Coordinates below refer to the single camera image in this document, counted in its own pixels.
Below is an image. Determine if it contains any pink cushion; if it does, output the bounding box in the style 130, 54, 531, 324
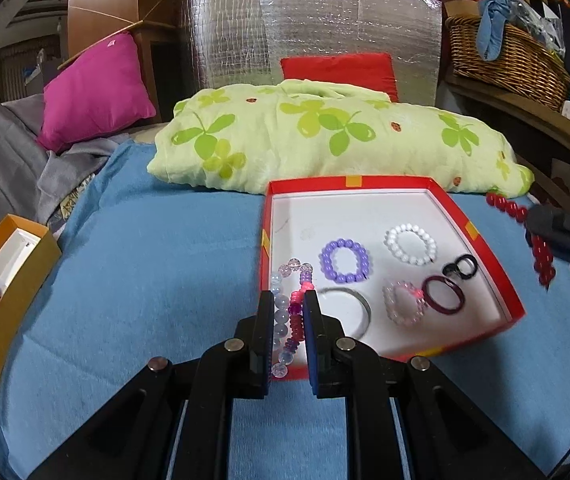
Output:
37, 32, 158, 153

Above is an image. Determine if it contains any grey cloth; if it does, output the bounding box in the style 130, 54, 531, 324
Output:
0, 92, 130, 266

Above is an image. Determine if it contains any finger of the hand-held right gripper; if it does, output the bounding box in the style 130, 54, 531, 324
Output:
527, 205, 570, 261

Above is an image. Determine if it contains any red bead bracelet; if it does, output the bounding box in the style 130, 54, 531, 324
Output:
486, 191, 556, 288

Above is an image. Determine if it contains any silver bangle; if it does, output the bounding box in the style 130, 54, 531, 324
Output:
320, 287, 372, 341

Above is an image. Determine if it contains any orange cardboard box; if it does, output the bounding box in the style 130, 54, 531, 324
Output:
0, 214, 62, 420

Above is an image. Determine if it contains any green clover print pillow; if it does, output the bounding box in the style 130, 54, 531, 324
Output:
147, 79, 534, 197

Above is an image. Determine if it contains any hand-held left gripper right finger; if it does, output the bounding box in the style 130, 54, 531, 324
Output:
302, 290, 546, 480

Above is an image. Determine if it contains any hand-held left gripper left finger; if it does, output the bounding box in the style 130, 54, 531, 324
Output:
27, 290, 276, 480

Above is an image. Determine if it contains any white bead bracelet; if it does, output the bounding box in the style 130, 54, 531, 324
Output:
384, 224, 438, 267

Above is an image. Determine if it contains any clear plastic bag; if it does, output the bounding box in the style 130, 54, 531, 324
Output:
510, 0, 566, 56

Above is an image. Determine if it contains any blue blanket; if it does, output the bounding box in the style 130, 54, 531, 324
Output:
0, 140, 570, 480

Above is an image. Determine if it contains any blue cloth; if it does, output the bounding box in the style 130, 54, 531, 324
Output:
477, 0, 520, 61

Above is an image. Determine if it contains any red cushion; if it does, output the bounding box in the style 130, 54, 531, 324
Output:
280, 52, 398, 103

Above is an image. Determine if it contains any pale pink crystal bracelet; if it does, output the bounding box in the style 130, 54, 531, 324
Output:
382, 280, 426, 321

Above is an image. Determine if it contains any dark red hair tie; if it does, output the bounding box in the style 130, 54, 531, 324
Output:
424, 275, 467, 317

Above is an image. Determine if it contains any pink and clear bead bracelet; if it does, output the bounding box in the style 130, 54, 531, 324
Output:
269, 257, 316, 380

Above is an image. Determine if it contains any silver foil insulation board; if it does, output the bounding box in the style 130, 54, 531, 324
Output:
180, 0, 443, 108

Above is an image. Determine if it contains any black hair tie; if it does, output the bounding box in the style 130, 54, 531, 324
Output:
442, 254, 478, 281

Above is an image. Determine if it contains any purple bead bracelet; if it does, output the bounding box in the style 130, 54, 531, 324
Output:
319, 239, 370, 283

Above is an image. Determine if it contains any wicker basket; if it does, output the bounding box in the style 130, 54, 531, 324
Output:
444, 15, 570, 113

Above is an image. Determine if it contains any wooden shelf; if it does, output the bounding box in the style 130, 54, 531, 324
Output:
445, 75, 570, 211

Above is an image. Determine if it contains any red cardboard box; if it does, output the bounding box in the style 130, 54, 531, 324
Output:
259, 175, 526, 383

